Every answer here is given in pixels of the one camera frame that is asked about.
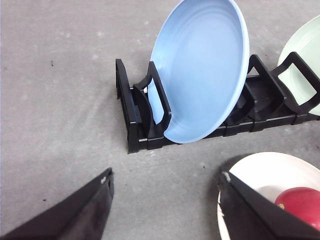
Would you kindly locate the green plate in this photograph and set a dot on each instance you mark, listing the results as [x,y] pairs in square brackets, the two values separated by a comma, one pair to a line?
[305,41]

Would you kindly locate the black plate rack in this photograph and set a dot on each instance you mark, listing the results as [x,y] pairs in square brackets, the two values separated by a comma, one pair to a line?
[271,99]

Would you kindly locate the white plate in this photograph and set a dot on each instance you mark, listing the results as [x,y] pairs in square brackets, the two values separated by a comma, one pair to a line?
[271,174]

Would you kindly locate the blue plate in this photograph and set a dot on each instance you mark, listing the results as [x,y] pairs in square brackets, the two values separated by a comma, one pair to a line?
[201,50]

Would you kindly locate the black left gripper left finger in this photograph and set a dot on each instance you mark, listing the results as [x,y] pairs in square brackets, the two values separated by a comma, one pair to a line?
[81,215]

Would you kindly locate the red pomegranate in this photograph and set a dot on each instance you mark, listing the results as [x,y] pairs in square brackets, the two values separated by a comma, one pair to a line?
[302,202]

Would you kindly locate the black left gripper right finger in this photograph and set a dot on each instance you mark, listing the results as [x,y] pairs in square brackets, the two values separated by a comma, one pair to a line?
[249,215]

